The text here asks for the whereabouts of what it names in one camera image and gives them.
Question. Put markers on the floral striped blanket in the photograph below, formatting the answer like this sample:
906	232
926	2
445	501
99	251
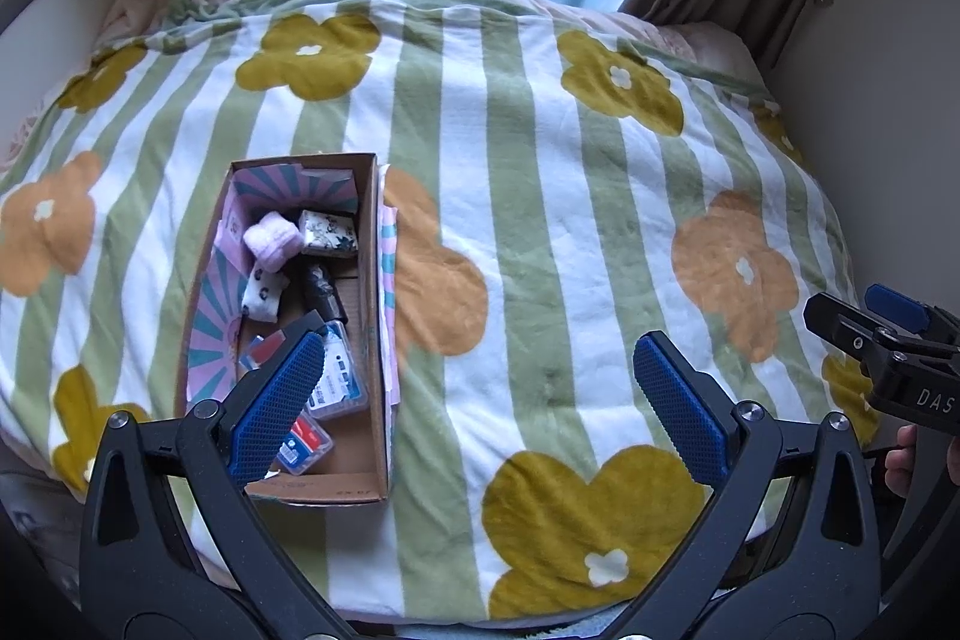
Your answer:
559	192

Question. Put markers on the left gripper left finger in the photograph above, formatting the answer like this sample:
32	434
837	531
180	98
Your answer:
172	547

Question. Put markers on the white headboard panel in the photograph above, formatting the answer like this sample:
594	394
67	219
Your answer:
44	42

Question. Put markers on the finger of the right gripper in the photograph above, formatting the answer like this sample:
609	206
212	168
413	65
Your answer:
850	330
924	320

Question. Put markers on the white floral printed box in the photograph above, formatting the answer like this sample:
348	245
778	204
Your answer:
327	235

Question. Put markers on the black cylinder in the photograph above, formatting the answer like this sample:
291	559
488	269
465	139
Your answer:
319	294

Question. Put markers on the silver cube box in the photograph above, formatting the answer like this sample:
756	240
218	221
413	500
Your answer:
258	351

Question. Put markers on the white panda sock roll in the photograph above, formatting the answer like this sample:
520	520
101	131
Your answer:
262	295

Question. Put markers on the pink fuzzy sock roll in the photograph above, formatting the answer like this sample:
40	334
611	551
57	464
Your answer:
273	241

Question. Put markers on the dental floss pick case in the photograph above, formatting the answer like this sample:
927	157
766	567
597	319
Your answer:
340	389

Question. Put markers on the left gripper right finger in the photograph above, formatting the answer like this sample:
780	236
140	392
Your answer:
787	545

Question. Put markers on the open cardboard box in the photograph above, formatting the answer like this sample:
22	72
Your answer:
347	184

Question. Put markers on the right hand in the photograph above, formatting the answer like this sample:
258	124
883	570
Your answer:
899	462

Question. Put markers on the red blue card case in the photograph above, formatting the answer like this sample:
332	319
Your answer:
306	444

